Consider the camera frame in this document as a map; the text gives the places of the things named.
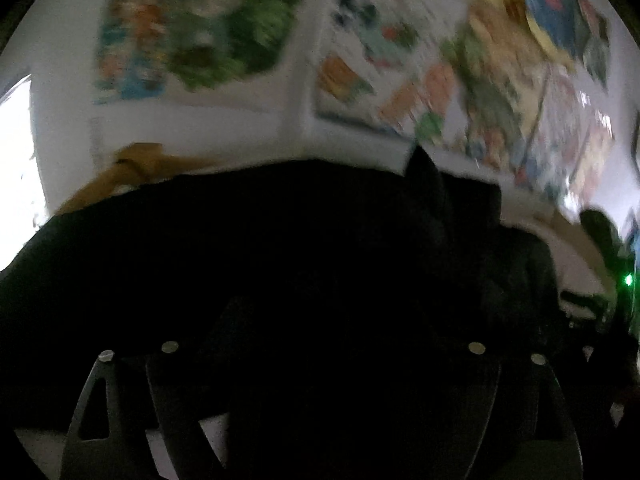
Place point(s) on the black jacket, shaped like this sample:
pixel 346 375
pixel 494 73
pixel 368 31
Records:
pixel 297 320

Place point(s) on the cup and oranges drawing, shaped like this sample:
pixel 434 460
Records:
pixel 382 67

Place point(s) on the blond boy green drawing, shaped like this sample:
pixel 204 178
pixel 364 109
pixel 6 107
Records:
pixel 213 42

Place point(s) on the landscape flowers drawing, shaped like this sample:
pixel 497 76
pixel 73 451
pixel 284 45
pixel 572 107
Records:
pixel 502 72

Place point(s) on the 2024 city drawing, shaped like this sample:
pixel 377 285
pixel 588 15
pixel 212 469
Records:
pixel 554 146

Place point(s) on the swimming girl drawing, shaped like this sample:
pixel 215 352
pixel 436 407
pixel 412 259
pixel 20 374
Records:
pixel 131 51

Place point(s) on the pink bed duvet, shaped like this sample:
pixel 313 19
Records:
pixel 579 266

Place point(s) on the pink pigs yellow drawing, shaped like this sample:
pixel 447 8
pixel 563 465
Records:
pixel 587 174

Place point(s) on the bright window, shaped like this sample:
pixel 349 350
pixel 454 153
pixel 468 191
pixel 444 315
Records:
pixel 23 207

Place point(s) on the dark green garment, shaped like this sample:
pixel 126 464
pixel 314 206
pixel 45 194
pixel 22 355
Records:
pixel 604 235

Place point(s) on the pink jellyfish drawing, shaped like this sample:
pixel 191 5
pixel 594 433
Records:
pixel 552 22

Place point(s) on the red hair kid drawing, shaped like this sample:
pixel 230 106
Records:
pixel 592 44

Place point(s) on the wooden bed frame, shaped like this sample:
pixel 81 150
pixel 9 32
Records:
pixel 134 165

